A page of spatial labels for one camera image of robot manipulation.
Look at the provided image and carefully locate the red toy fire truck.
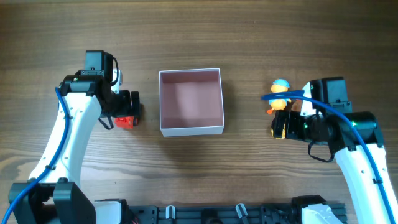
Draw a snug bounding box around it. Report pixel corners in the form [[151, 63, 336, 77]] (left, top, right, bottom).
[[114, 116, 139, 129]]

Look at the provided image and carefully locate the brown plush toy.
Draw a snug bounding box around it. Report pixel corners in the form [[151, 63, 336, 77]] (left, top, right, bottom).
[[291, 99, 303, 112]]

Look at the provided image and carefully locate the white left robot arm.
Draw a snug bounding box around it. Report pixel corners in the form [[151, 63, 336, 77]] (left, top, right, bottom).
[[2, 75, 141, 223]]

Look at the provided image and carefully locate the orange duck toy blue hat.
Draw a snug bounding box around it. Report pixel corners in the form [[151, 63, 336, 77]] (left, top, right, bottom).
[[266, 78, 292, 115]]

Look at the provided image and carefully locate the white pink-lined open box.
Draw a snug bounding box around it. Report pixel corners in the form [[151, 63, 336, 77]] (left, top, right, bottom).
[[159, 68, 225, 137]]

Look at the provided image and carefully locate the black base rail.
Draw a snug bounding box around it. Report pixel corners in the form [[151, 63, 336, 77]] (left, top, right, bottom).
[[127, 202, 348, 224]]

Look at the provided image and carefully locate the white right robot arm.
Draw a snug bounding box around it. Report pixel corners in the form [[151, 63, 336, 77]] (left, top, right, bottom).
[[271, 110, 397, 223]]

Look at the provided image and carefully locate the yellow round wheel toy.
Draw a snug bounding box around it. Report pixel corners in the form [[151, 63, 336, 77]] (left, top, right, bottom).
[[271, 124, 285, 139]]

